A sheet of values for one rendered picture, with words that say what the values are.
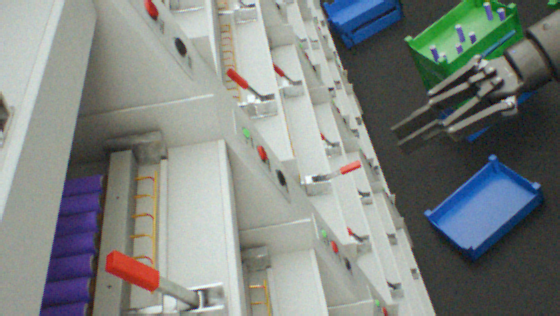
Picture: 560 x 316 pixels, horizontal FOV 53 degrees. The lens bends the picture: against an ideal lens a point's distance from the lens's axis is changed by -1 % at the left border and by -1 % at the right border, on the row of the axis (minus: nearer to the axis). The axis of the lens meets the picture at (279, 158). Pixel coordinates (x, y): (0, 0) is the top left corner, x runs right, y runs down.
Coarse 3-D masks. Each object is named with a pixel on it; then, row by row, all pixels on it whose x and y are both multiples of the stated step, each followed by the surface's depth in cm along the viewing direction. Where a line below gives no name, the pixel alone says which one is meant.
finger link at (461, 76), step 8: (472, 64) 88; (456, 72) 89; (464, 72) 88; (472, 72) 88; (448, 80) 89; (456, 80) 89; (464, 80) 89; (440, 88) 89; (448, 88) 89; (432, 96) 90
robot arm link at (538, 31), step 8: (552, 16) 79; (536, 24) 81; (544, 24) 78; (552, 24) 78; (528, 32) 81; (536, 32) 79; (544, 32) 79; (552, 32) 78; (536, 40) 79; (544, 40) 78; (552, 40) 78; (536, 48) 80; (544, 48) 78; (552, 48) 78; (544, 56) 79; (552, 56) 78; (552, 64) 78; (552, 72) 81
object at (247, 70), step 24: (216, 0) 104; (240, 0) 100; (216, 24) 97; (240, 24) 101; (240, 48) 95; (264, 48) 94; (240, 72) 89; (264, 72) 89; (240, 96) 86; (264, 96) 82; (264, 120) 81; (288, 144) 77; (288, 168) 69
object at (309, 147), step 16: (272, 32) 125; (288, 32) 125; (272, 48) 126; (288, 48) 126; (288, 64) 122; (304, 80) 117; (304, 96) 114; (288, 112) 111; (304, 112) 110; (304, 128) 107; (304, 144) 104; (320, 144) 103; (304, 160) 101; (320, 160) 100; (304, 176) 98; (336, 192) 94; (320, 208) 92; (336, 208) 92; (336, 224) 90; (352, 256) 83
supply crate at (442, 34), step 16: (464, 0) 194; (480, 0) 194; (448, 16) 194; (464, 16) 197; (480, 16) 193; (496, 16) 189; (512, 16) 179; (432, 32) 195; (448, 32) 195; (464, 32) 192; (480, 32) 188; (496, 32) 180; (416, 48) 195; (448, 48) 190; (464, 48) 187; (480, 48) 181; (432, 64) 185; (448, 64) 179; (464, 64) 182
